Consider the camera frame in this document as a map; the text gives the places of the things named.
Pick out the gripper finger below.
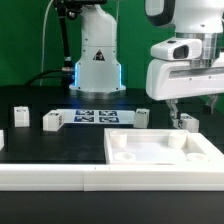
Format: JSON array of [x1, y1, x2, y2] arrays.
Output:
[[166, 99, 178, 119], [206, 94, 218, 114]]

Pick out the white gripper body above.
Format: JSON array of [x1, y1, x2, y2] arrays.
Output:
[[146, 58, 224, 100]]

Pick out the white square tabletop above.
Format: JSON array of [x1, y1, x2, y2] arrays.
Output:
[[104, 129, 224, 165]]

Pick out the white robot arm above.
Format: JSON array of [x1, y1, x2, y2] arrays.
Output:
[[70, 0, 224, 119]]

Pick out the white L-shaped obstacle fence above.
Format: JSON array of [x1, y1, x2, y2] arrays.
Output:
[[0, 132, 224, 193]]

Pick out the white tag base sheet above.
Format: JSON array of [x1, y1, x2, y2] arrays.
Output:
[[60, 109, 135, 124]]

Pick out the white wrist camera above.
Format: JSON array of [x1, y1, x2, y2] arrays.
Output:
[[150, 37, 202, 61]]

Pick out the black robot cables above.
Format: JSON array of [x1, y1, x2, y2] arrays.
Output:
[[23, 0, 81, 88]]

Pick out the white cable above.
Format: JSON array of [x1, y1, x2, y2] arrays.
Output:
[[39, 0, 55, 87]]

